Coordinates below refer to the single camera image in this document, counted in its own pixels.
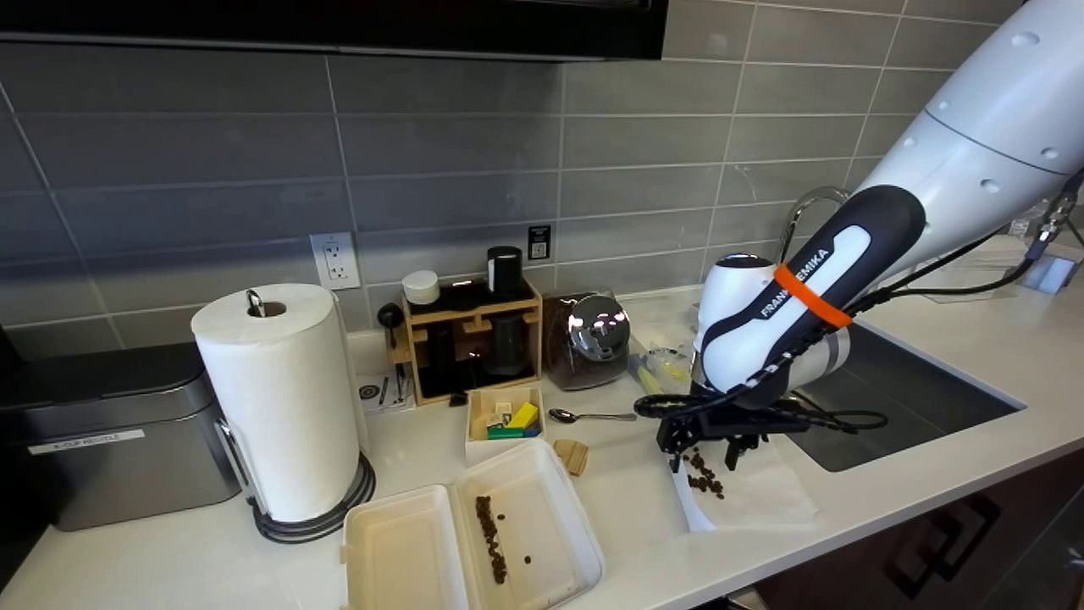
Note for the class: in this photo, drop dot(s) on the heap of coffee beans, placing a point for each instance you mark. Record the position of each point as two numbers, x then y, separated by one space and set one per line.
705 479

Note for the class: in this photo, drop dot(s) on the white wall socket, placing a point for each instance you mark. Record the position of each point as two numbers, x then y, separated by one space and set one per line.
335 261

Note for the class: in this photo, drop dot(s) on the black coffee press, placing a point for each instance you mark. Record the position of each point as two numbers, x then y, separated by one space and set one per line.
508 346

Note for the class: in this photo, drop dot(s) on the white foam clamshell container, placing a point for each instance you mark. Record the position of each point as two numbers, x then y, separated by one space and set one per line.
406 551

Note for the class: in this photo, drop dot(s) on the metal paper towel holder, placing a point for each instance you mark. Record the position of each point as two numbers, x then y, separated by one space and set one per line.
315 524

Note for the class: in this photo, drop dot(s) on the green packet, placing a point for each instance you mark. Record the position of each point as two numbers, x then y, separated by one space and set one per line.
504 433

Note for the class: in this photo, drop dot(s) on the small blue white box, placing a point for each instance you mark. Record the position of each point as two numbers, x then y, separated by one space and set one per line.
1052 274

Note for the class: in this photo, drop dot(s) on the white leaflet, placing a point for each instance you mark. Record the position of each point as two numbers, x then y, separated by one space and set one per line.
373 395

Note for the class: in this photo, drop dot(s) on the white serviette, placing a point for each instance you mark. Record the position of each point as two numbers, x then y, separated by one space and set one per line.
762 496

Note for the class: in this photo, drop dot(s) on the black cylinder cup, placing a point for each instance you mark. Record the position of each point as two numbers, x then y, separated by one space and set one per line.
505 273

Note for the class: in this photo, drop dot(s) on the coffee bean jar chrome lid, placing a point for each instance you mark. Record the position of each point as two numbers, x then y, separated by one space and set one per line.
584 343

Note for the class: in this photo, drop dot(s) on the white paper towel roll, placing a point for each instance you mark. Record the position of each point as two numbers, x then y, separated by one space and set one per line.
279 398

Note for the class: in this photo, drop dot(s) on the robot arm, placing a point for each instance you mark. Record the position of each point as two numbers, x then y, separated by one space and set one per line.
974 144

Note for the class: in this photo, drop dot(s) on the wooden coffee organizer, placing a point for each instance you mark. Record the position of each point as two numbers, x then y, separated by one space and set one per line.
470 320

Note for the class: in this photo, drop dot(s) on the round wooden disc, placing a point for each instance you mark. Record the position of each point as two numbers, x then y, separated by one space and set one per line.
573 457

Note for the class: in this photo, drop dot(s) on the grey metal bin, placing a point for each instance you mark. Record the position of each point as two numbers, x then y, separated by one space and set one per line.
110 432

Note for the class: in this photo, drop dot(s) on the steel sink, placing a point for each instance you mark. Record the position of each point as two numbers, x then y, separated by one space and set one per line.
906 398

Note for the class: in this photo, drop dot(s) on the clear plastic bag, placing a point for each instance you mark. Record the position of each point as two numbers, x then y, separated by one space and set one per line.
669 366

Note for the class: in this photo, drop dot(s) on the metal spoon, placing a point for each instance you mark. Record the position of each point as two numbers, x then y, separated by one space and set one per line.
562 415

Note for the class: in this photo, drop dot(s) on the black overhead cabinet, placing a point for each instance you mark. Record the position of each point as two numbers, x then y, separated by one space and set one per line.
339 21

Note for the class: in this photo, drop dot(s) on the row of coffee beans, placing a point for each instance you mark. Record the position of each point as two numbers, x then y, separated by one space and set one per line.
491 538

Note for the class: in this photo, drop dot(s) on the yellow packet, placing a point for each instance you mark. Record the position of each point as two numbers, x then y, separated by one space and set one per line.
523 416

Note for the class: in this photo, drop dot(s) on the black coffee scoop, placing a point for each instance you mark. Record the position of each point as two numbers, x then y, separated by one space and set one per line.
390 316

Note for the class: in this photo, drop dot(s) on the white round lid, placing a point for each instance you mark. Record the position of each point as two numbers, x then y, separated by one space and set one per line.
420 288

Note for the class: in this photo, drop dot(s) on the chrome tap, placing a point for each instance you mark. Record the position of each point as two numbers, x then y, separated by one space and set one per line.
800 206

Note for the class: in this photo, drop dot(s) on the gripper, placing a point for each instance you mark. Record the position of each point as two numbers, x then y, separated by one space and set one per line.
707 422

